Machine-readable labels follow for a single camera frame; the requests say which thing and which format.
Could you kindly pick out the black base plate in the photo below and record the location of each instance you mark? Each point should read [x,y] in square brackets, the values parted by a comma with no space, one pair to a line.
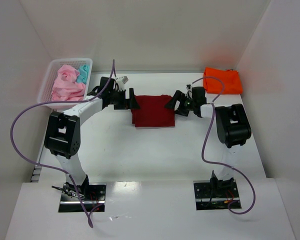
[202,197]
[95,196]

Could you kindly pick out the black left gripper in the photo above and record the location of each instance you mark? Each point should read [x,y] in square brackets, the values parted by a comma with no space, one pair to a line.
[125,98]

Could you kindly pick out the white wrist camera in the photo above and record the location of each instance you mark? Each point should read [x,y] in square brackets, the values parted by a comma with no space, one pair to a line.
[120,83]
[189,87]

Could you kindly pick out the pink t shirt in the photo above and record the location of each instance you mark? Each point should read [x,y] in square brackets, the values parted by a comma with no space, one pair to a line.
[65,87]

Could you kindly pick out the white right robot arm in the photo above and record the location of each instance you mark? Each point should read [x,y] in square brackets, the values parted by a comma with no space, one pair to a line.
[232,127]

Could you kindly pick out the orange folded t shirt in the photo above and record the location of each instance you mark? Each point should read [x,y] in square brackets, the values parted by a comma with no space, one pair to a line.
[216,80]

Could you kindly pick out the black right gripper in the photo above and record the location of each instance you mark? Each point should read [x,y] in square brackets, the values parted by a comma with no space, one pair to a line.
[181,105]

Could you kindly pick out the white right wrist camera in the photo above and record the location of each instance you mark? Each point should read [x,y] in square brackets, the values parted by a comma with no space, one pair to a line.
[189,87]

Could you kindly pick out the dark red t shirt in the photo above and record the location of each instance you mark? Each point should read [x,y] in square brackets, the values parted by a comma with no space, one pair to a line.
[152,112]

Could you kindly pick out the white plastic laundry basket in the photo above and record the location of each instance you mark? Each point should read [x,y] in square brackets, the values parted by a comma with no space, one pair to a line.
[45,91]

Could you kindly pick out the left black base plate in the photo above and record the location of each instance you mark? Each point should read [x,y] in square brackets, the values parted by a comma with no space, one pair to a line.
[95,196]

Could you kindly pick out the teal t shirt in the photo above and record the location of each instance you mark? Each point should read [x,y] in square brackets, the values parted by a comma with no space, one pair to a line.
[82,78]

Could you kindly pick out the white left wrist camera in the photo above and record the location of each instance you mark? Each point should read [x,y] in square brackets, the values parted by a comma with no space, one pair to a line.
[120,83]

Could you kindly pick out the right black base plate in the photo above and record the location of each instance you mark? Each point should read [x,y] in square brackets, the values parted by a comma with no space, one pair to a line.
[202,197]

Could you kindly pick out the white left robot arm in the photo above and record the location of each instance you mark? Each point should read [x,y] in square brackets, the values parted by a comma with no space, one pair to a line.
[63,134]

